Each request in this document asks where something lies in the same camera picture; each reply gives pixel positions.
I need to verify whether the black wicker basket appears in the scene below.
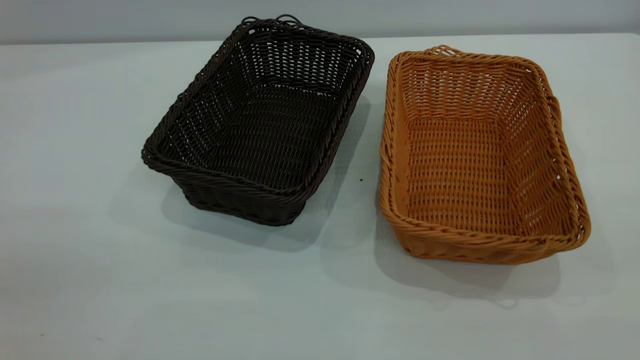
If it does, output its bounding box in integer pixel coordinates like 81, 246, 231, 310
141, 14, 376, 227

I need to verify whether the orange wicker basket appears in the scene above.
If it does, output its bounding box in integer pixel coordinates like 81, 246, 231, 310
378, 45, 592, 266

